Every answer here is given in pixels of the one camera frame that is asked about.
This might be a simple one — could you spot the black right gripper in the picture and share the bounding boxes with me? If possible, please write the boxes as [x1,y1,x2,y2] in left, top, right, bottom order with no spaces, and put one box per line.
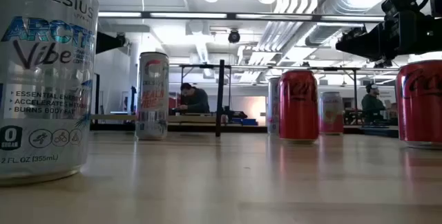
[334,8,442,62]

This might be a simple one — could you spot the black background workbench frame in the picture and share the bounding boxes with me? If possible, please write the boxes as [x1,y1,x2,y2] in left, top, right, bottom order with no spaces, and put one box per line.
[179,63,398,121]

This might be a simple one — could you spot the Celsius Peach Vibe can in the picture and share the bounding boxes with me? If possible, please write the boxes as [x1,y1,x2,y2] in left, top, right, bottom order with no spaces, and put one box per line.
[135,51,170,141]
[267,77,281,136]

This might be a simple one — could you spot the red Coca-Cola can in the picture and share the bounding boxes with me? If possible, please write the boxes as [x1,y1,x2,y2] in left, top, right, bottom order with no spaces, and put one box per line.
[395,59,442,149]
[278,69,320,142]

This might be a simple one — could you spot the blue boxes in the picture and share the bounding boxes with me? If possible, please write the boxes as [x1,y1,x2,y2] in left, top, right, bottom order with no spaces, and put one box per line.
[231,117,259,127]

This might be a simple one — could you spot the Celsius Arctic Vibe can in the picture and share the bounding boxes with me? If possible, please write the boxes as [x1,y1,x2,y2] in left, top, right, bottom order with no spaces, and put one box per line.
[0,0,102,187]

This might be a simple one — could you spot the black shelf end frame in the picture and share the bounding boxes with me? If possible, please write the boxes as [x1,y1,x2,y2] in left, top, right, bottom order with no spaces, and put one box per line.
[215,59,225,138]

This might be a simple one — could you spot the person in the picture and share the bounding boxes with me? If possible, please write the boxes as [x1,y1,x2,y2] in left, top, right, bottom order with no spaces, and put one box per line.
[361,82,387,123]
[175,82,211,115]

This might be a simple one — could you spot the overhead light bar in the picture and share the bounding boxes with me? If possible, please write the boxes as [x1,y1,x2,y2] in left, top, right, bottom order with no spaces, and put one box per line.
[98,10,386,24]

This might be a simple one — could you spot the pink Spindrift can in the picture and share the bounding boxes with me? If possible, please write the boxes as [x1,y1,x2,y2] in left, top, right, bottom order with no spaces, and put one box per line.
[318,91,345,136]

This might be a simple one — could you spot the silver ventilation duct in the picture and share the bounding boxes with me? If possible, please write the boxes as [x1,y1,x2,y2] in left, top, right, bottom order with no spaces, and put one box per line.
[305,0,384,47]

